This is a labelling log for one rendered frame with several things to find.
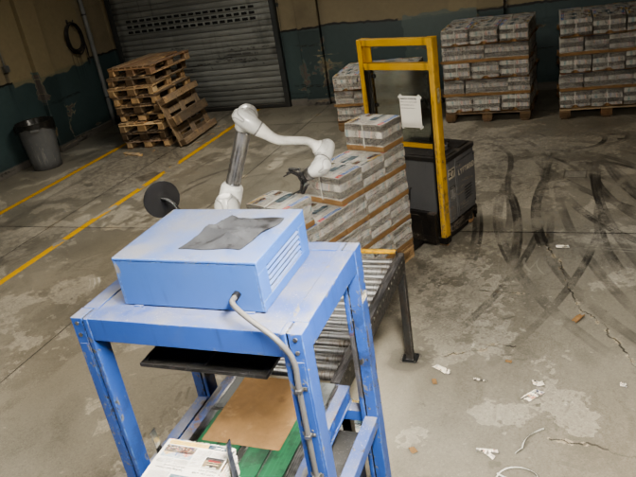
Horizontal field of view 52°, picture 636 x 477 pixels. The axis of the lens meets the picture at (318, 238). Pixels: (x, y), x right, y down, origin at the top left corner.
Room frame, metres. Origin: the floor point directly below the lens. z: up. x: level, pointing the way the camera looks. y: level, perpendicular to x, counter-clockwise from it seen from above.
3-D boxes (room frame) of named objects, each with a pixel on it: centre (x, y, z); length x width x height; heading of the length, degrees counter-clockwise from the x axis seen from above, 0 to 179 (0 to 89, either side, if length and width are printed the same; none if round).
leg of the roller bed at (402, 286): (3.74, -0.49, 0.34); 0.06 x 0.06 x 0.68; 66
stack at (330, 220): (4.73, -0.10, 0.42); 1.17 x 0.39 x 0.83; 136
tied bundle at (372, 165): (5.04, -0.39, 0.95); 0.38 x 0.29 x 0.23; 46
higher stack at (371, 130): (5.25, -0.59, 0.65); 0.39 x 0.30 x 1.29; 46
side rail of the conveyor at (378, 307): (3.15, -0.24, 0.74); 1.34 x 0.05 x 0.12; 156
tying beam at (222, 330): (2.32, 0.40, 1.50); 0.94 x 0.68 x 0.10; 66
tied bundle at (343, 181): (4.84, -0.19, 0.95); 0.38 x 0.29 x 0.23; 46
